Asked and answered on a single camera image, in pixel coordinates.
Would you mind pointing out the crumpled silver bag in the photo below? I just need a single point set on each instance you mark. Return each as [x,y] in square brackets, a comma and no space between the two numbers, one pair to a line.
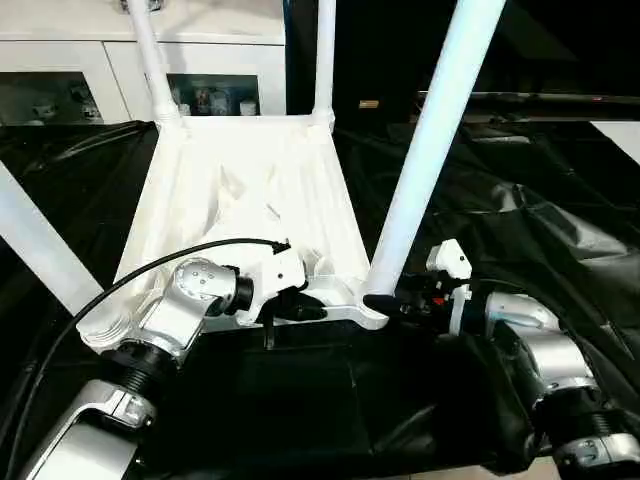
[160,4]

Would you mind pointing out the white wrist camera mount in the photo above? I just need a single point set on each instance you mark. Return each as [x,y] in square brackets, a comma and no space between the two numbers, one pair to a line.
[277,275]
[452,260]

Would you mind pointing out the small orange tag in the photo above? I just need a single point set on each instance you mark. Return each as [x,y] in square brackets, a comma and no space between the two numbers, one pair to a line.
[369,104]

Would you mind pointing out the white glass-door cabinet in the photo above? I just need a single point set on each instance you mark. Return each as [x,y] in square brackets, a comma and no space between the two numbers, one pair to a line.
[75,55]

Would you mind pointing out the long black rod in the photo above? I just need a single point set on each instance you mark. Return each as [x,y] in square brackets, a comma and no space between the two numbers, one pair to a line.
[540,98]

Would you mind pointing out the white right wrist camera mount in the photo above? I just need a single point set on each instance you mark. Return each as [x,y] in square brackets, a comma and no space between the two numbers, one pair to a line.
[452,260]

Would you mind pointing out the white plastic table top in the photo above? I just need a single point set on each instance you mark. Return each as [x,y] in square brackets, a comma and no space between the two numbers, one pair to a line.
[240,200]

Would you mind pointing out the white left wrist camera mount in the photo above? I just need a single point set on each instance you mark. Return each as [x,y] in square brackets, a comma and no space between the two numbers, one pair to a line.
[277,275]

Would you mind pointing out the blue upright panel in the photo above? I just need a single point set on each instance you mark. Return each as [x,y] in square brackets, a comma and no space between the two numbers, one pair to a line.
[286,20]

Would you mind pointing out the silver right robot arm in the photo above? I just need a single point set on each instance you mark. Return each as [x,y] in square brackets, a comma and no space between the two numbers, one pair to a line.
[550,350]

